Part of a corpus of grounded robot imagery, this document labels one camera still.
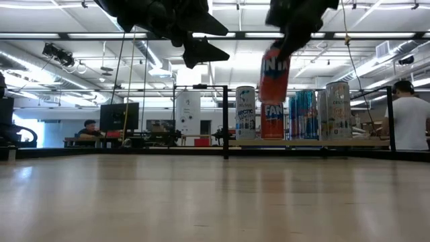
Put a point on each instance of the black equipment with red part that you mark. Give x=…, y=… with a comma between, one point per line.
x=6, y=111

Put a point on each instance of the ceiling air vent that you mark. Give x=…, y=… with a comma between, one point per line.
x=383, y=49

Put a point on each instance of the silver Celsius Tropical Vibe can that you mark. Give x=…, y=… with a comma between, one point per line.
x=338, y=114

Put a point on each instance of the wooden shelf with black frame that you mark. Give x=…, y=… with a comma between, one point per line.
x=302, y=143

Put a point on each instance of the black aluminium rig frame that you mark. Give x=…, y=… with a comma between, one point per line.
x=111, y=153

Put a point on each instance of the light wooden desk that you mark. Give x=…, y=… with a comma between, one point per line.
x=69, y=138

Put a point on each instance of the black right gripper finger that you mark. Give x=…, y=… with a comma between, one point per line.
x=299, y=43

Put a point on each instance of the silver aluminium bracket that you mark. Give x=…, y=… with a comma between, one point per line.
x=12, y=153

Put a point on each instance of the red Fanta soda can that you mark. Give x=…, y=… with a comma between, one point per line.
x=272, y=84
x=272, y=124

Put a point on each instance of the large ceiling ventilation duct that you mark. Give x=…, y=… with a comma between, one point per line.
x=148, y=53

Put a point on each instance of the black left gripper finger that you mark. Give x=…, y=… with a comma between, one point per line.
x=206, y=50
x=206, y=25

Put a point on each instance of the white Celsius Arctic Vibe can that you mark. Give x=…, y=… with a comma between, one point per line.
x=245, y=114

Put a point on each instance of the person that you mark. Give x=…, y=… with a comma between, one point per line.
x=408, y=121
x=88, y=131

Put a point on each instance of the black ceiling light cluster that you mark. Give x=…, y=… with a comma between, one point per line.
x=62, y=58

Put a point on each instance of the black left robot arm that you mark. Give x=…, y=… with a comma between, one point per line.
x=114, y=11

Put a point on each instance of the black ceiling fixture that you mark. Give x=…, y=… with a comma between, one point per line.
x=406, y=60

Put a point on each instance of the black background robot arm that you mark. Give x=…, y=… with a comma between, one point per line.
x=218, y=134

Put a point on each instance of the black computer monitor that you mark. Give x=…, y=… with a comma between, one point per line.
x=119, y=116

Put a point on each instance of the thin black metal frame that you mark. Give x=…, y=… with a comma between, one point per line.
x=200, y=86

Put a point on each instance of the red box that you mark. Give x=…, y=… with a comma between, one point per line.
x=202, y=142

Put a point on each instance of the cluttered workbench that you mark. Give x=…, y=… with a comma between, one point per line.
x=359, y=131

